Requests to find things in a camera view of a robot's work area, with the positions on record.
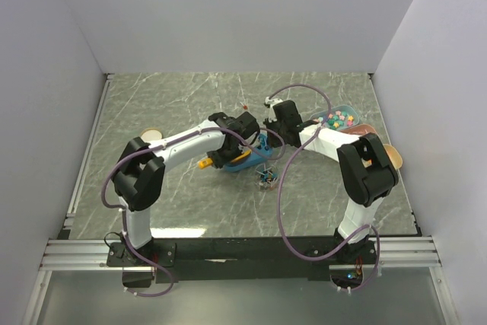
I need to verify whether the yellow plastic scoop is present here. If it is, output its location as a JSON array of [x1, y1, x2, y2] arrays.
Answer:
[[197, 151, 250, 170]]

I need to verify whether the light blue star candy tray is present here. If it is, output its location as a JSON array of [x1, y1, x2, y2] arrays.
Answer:
[[310, 105, 360, 132]]

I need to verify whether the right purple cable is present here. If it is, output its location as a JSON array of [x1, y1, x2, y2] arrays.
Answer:
[[264, 84, 381, 295]]

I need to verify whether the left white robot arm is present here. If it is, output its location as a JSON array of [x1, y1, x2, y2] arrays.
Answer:
[[111, 112, 259, 266]]

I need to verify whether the beige round jar lid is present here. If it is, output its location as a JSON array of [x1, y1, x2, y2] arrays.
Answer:
[[140, 129, 163, 142]]

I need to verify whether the clear plastic jar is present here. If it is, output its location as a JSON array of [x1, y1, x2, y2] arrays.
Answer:
[[255, 164, 279, 190]]

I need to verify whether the pink lollipop tray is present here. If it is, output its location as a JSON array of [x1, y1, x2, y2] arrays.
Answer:
[[341, 123, 377, 135]]

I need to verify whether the black base beam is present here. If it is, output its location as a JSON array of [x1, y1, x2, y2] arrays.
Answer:
[[104, 235, 381, 284]]

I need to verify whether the blue lollipop tray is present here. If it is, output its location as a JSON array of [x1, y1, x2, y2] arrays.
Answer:
[[223, 133, 273, 173]]

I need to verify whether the beige gummy candy tray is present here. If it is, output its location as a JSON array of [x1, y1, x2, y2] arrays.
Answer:
[[384, 144, 403, 170]]

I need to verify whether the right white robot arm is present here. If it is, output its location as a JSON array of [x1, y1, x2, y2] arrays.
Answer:
[[264, 97, 399, 263]]

